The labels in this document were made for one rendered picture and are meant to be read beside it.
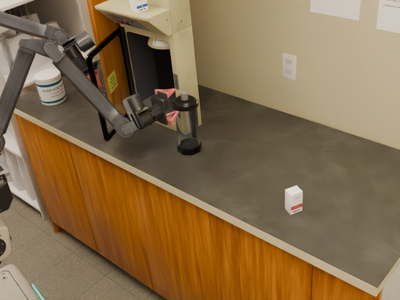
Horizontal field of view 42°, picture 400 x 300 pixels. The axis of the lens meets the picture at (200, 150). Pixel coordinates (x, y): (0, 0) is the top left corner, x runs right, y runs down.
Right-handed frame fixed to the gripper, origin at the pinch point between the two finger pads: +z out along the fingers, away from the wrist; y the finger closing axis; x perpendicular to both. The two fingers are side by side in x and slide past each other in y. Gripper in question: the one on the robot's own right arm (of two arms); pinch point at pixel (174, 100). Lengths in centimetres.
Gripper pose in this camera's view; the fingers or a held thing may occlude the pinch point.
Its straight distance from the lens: 202.9
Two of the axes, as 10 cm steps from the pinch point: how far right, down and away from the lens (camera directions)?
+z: 6.6, -4.6, 5.9
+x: -7.4, -2.9, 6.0
